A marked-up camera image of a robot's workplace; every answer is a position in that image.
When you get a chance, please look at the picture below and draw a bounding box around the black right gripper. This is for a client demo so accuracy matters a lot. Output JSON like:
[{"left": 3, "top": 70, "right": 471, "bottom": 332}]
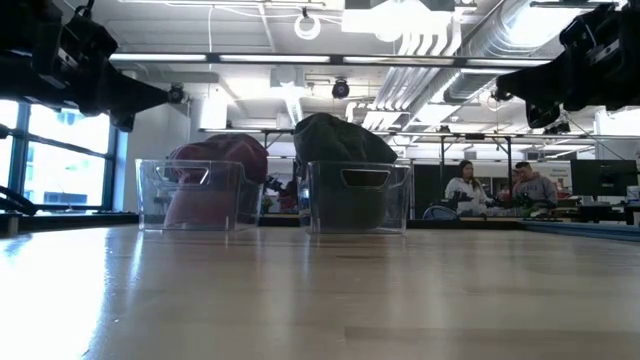
[{"left": 495, "top": 0, "right": 640, "bottom": 130}]

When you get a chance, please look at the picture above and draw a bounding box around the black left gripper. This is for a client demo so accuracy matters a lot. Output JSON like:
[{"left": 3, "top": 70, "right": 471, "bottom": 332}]
[{"left": 0, "top": 0, "right": 170, "bottom": 134}]

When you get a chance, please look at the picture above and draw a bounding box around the person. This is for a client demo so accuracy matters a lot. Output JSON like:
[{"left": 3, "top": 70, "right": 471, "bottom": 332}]
[
  {"left": 444, "top": 159, "right": 494, "bottom": 216},
  {"left": 512, "top": 160, "right": 559, "bottom": 206}
]

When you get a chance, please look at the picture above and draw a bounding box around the black computer monitor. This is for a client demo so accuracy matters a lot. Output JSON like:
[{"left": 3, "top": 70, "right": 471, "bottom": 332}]
[{"left": 570, "top": 159, "right": 639, "bottom": 197}]

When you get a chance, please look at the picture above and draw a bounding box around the cluttered workbench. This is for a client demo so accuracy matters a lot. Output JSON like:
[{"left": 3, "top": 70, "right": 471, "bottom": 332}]
[{"left": 489, "top": 192, "right": 640, "bottom": 226}]

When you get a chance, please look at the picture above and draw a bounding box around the clear plastic bin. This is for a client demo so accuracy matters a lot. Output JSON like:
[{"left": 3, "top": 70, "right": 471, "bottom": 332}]
[
  {"left": 298, "top": 160, "right": 414, "bottom": 236},
  {"left": 134, "top": 158, "right": 265, "bottom": 233}
]

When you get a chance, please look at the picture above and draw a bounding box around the blue-rimmed chair back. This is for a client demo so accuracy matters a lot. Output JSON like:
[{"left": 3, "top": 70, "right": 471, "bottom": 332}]
[{"left": 422, "top": 204, "right": 460, "bottom": 221}]

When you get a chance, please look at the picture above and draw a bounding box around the black overhead rig bar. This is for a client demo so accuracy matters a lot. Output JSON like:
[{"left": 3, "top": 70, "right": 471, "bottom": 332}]
[{"left": 109, "top": 52, "right": 554, "bottom": 69}]

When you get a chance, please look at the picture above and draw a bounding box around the black metal rig frame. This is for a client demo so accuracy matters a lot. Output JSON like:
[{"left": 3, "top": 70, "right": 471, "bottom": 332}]
[{"left": 389, "top": 130, "right": 516, "bottom": 214}]

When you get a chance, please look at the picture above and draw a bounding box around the black aluminium table frame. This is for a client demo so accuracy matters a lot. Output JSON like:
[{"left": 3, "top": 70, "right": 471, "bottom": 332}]
[{"left": 0, "top": 212, "right": 640, "bottom": 245}]

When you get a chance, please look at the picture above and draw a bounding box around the black curved cable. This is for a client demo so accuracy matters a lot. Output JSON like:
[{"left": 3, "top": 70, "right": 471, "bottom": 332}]
[{"left": 0, "top": 184, "right": 39, "bottom": 217}]

